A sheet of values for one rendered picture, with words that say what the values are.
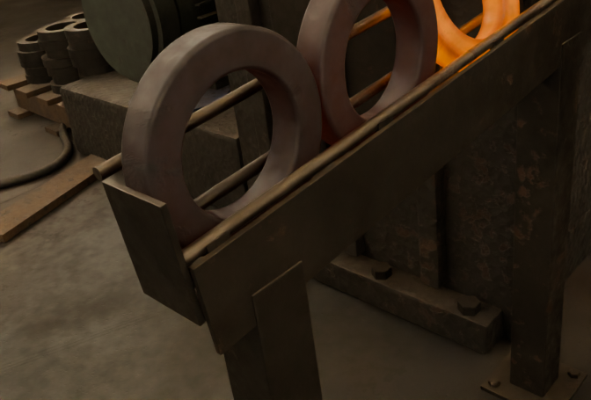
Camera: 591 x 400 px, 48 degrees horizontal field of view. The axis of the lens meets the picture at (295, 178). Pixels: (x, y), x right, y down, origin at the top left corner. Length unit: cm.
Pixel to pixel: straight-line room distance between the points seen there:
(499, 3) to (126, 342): 100
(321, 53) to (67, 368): 103
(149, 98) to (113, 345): 104
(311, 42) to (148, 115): 17
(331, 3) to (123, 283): 118
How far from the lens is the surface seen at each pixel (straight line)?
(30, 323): 163
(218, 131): 171
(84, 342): 151
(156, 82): 47
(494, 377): 126
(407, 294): 134
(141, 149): 47
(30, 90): 281
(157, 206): 46
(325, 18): 57
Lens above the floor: 88
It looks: 27 degrees down
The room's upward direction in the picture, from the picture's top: 8 degrees counter-clockwise
